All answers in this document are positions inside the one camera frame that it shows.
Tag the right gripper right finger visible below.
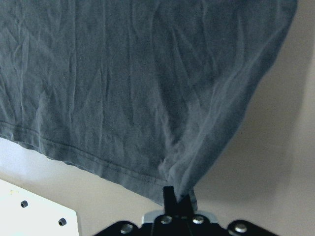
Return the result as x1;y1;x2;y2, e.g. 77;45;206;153
178;195;194;216

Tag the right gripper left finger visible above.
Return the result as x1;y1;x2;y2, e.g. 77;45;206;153
163;186;177;215

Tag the black t-shirt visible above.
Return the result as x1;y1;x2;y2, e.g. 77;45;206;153
0;0;297;204

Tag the white mounting pillar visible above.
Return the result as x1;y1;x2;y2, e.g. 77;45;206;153
0;180;79;236

